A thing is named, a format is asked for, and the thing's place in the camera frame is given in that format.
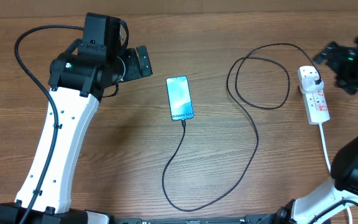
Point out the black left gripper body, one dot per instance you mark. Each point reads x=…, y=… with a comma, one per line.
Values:
x=131, y=65

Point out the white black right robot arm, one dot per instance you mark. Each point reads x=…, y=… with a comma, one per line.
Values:
x=340, y=191

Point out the Samsung Galaxy smartphone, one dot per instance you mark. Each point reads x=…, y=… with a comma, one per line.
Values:
x=179, y=97

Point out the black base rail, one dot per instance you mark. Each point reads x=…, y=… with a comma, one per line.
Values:
x=194, y=221

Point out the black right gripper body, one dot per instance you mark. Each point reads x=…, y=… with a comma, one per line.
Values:
x=350, y=70

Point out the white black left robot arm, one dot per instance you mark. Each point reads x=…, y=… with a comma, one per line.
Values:
x=78, y=79

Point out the white power strip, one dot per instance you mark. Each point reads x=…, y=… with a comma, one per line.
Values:
x=315, y=102

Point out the white charger plug adapter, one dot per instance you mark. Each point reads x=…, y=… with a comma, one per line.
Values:
x=310, y=85

